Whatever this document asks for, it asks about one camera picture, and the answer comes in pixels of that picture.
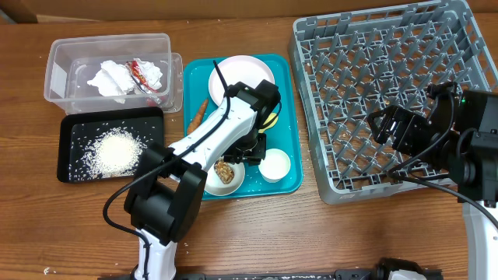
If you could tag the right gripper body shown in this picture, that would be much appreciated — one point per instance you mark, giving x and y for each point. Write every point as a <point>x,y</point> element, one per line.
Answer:
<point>411,139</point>

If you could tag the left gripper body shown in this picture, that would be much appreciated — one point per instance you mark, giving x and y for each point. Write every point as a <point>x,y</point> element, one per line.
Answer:
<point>250,149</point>

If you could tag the white cup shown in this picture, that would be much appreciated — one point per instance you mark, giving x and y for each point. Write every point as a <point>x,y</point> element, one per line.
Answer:
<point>275,165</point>

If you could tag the brown food chunk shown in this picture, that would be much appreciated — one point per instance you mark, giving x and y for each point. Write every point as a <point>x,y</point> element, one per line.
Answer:
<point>224,171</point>

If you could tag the small white plate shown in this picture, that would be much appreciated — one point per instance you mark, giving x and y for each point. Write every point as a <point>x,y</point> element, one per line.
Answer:
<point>214,186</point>

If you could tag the orange carrot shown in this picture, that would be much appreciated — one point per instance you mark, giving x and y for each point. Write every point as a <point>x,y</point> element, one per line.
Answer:
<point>197,120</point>

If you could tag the red snack wrapper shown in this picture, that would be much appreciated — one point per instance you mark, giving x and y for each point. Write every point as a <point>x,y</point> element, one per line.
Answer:
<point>141,82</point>

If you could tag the pile of white rice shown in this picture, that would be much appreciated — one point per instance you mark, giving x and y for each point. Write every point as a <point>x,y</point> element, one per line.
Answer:
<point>105,149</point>

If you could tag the white napkin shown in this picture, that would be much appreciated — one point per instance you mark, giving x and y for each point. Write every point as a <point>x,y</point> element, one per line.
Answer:
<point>114,79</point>

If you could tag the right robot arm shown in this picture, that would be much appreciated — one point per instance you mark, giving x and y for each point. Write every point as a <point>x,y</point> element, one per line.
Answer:
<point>472,180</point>

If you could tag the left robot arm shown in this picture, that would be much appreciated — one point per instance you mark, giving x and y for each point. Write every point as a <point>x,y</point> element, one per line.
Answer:
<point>165,196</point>

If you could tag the grey dishwasher rack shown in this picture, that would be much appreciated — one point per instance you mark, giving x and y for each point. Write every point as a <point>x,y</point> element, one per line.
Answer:
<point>347,65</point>

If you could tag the teal serving tray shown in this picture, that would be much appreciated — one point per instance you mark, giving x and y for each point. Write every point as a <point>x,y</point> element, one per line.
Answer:
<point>284,135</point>

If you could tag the yellow plastic spoon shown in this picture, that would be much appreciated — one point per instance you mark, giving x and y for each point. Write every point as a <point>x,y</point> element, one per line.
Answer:
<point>269,123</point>

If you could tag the large white plate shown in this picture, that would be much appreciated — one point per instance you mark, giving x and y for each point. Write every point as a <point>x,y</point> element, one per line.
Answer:
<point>241,68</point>

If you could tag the black tray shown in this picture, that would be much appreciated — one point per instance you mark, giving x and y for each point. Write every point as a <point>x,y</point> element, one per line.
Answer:
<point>68,122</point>

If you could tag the clear plastic bin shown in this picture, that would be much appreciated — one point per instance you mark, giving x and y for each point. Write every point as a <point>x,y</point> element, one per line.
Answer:
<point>74,61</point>

